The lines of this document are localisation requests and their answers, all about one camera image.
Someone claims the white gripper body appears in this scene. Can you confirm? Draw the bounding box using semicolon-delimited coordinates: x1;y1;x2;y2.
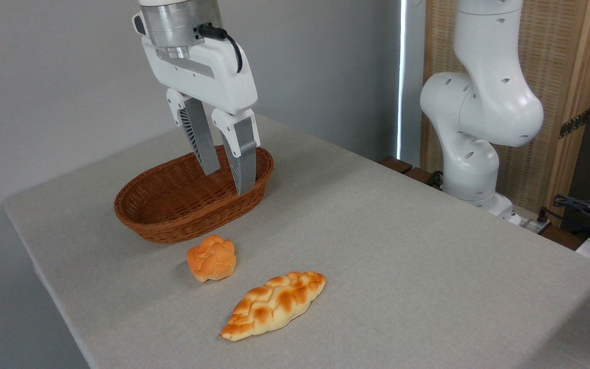
132;13;259;116

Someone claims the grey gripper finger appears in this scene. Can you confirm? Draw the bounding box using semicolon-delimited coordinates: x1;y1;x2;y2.
166;88;222;176
211;108;261;196

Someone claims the small round orange bread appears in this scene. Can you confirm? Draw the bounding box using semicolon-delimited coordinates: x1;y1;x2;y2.
186;235;237;283

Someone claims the brown wicker basket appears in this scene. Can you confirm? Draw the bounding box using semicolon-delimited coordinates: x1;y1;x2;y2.
114;145;275;244

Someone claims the long braided bread loaf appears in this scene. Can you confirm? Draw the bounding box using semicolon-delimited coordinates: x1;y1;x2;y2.
219;271;327;342

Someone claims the dark wooden plank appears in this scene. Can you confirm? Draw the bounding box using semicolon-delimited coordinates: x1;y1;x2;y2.
404;167;442;189
378;156;414;175

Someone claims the brass screen hinge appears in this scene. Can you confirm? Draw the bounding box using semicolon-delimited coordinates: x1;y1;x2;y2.
559;109;590;139

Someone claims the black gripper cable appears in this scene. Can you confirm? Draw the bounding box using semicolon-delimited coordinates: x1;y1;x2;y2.
195;24;244;73

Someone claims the bundle of black cables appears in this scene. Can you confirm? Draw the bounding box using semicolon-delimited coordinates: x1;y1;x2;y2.
537;194;590;242

